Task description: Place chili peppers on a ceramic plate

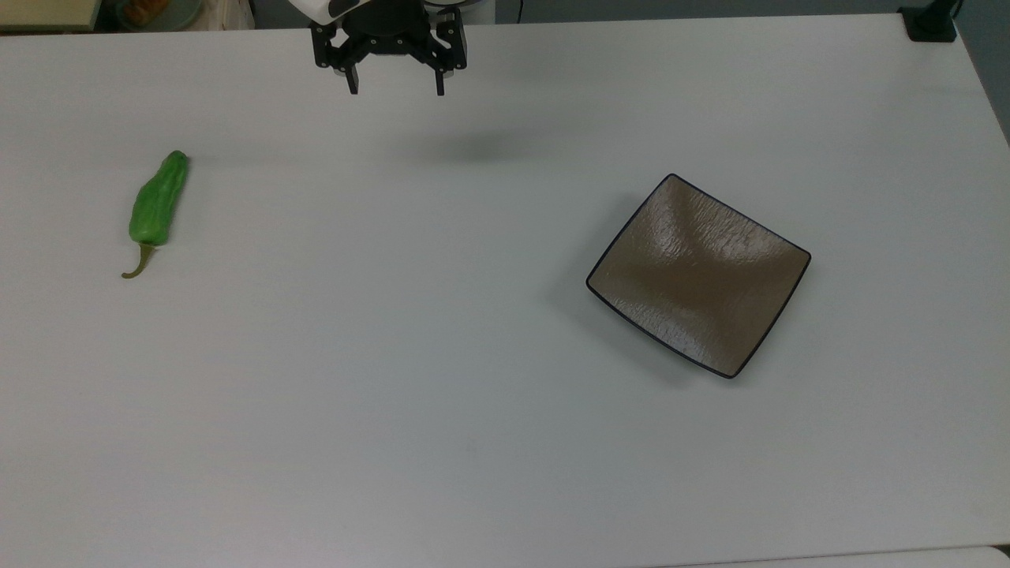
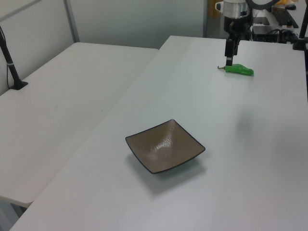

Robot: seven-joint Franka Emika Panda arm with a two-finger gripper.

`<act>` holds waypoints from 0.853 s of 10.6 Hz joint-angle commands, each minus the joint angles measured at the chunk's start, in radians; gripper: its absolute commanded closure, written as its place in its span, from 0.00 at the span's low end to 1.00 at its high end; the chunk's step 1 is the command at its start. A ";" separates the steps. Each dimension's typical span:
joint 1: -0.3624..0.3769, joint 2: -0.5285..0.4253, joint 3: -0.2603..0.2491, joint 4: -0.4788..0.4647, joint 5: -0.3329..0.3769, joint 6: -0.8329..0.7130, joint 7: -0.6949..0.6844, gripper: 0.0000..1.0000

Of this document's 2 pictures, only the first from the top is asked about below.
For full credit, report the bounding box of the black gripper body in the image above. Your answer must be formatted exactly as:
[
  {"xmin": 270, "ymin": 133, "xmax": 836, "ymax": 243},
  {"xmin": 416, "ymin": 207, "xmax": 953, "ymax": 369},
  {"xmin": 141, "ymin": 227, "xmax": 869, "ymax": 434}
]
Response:
[{"xmin": 312, "ymin": 0, "xmax": 469, "ymax": 73}]

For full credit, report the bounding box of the green chili pepper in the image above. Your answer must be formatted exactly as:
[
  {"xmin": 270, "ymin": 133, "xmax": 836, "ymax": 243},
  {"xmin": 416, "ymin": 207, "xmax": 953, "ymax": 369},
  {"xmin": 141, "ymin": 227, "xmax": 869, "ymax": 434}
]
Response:
[{"xmin": 121, "ymin": 150, "xmax": 190, "ymax": 280}]

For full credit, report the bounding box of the square brown ceramic plate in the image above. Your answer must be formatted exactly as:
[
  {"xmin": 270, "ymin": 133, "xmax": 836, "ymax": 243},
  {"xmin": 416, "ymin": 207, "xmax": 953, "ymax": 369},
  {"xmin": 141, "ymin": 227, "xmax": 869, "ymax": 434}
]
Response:
[{"xmin": 585, "ymin": 173, "xmax": 813, "ymax": 380}]

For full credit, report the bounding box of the round green dish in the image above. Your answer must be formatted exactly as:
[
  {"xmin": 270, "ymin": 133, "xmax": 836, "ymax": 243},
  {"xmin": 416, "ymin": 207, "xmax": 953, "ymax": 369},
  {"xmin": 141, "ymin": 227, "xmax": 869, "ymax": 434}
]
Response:
[{"xmin": 116, "ymin": 0, "xmax": 205, "ymax": 32}]

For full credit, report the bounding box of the wooden board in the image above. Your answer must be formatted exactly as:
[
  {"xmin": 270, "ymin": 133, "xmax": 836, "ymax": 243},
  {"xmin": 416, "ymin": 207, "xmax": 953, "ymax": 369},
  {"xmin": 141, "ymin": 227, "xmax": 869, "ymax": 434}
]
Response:
[{"xmin": 0, "ymin": 0, "xmax": 103, "ymax": 32}]

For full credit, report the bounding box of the black table clamp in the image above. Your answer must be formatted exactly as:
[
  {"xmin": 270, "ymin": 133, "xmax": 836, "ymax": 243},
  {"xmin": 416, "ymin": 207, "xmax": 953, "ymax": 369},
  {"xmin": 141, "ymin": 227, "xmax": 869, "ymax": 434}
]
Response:
[{"xmin": 898, "ymin": 0, "xmax": 965, "ymax": 43}]

